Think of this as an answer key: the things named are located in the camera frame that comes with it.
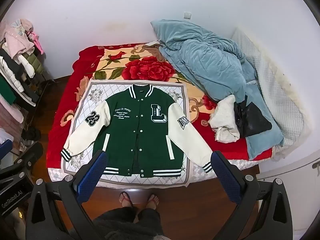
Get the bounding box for white textured bedspread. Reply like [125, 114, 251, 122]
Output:
[231, 27, 312, 162]

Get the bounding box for green cloth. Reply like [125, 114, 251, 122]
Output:
[0, 76, 16, 105]

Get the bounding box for green and white varsity jacket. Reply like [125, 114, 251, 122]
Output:
[61, 84, 214, 178]

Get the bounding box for red floral blanket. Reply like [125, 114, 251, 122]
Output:
[46, 41, 273, 178]

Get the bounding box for white quilted floral mat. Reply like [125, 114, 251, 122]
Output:
[49, 79, 193, 188]

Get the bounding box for blue duvet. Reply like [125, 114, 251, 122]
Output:
[150, 19, 284, 160]

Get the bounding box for black shoes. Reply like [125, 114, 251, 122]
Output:
[21, 127, 42, 142]

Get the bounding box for person's dark pants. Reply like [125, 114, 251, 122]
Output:
[89, 206, 173, 240]

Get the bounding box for olive puffer vest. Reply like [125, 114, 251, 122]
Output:
[26, 52, 45, 75]

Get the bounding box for white puffer jacket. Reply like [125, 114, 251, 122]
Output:
[0, 52, 35, 93]

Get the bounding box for pink garment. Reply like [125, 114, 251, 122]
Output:
[5, 19, 44, 58]

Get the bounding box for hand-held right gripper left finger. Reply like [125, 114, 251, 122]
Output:
[26, 150, 108, 240]

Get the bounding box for person's right foot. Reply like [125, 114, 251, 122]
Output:
[145, 193, 160, 210]

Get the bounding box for person's left foot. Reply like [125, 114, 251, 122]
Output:
[119, 191, 134, 208]

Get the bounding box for person's foot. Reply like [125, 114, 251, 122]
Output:
[119, 191, 134, 208]
[145, 193, 160, 210]

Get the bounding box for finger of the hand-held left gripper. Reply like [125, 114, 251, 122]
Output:
[11, 142, 44, 172]
[0, 139, 13, 161]

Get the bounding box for white cabinet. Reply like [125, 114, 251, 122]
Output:
[255, 152, 320, 230]

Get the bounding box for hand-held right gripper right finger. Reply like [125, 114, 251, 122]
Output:
[211, 150, 293, 240]

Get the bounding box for black cloth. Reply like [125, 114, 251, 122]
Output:
[234, 95, 273, 138]

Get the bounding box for white fleece cloth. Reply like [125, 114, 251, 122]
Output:
[209, 95, 241, 144]

